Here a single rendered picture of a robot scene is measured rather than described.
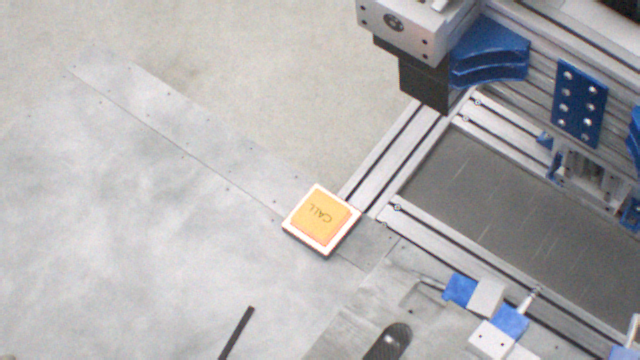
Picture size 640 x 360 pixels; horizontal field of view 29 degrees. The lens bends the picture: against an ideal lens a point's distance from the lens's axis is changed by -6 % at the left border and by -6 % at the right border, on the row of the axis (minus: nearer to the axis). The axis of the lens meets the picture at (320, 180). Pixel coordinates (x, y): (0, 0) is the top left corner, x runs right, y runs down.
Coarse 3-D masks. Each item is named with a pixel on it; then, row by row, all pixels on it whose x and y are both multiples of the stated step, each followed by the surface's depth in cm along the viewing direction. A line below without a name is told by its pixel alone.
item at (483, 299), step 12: (420, 276) 177; (456, 276) 175; (444, 288) 176; (456, 288) 175; (468, 288) 174; (480, 288) 173; (492, 288) 173; (504, 288) 173; (444, 300) 174; (456, 300) 174; (468, 300) 174; (480, 300) 172; (492, 300) 172; (480, 312) 171; (492, 312) 171
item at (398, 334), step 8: (392, 328) 168; (400, 328) 168; (408, 328) 167; (384, 336) 167; (392, 336) 167; (400, 336) 167; (408, 336) 167; (376, 344) 167; (384, 344) 167; (392, 344) 167; (400, 344) 167; (408, 344) 166; (368, 352) 166; (376, 352) 167; (384, 352) 167; (392, 352) 167; (400, 352) 166
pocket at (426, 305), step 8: (416, 288) 172; (424, 288) 171; (408, 296) 171; (416, 296) 172; (424, 296) 172; (432, 296) 171; (400, 304) 170; (408, 304) 172; (416, 304) 172; (424, 304) 171; (432, 304) 171; (440, 304) 170; (448, 304) 168; (416, 312) 171; (424, 312) 171; (432, 312) 171; (440, 312) 171; (424, 320) 170; (432, 320) 170
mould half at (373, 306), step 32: (384, 256) 172; (384, 288) 170; (352, 320) 169; (384, 320) 168; (416, 320) 168; (448, 320) 167; (480, 320) 167; (320, 352) 167; (352, 352) 167; (416, 352) 165; (448, 352) 165; (512, 352) 164
